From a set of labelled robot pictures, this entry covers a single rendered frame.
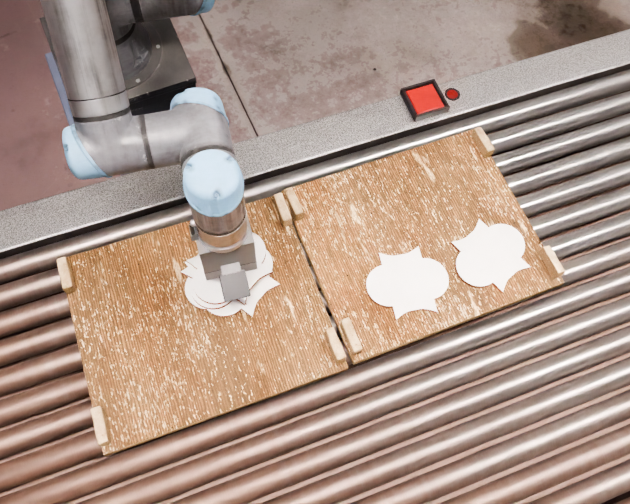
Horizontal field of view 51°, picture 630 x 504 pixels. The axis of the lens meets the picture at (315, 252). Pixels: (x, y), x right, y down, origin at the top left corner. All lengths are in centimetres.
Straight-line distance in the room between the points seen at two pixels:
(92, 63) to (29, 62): 189
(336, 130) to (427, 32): 151
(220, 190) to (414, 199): 51
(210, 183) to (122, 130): 15
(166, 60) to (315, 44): 136
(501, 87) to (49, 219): 93
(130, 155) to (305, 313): 41
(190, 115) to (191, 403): 46
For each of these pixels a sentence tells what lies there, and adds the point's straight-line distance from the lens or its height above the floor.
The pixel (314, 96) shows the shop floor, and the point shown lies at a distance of 253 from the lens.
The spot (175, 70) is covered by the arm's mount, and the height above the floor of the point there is 96.
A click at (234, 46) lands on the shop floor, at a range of 268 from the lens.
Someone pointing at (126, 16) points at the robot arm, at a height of 112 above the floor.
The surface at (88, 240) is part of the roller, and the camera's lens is 125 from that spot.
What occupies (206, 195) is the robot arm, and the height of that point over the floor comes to 128.
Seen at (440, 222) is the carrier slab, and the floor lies 94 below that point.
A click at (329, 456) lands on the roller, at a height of 92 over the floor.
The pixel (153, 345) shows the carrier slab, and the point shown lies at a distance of 113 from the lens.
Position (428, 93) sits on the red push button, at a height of 93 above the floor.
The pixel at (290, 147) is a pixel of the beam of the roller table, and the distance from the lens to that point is 130.
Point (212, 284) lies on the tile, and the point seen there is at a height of 98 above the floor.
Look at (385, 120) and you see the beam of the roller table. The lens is 135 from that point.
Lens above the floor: 200
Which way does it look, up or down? 66 degrees down
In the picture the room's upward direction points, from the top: 6 degrees clockwise
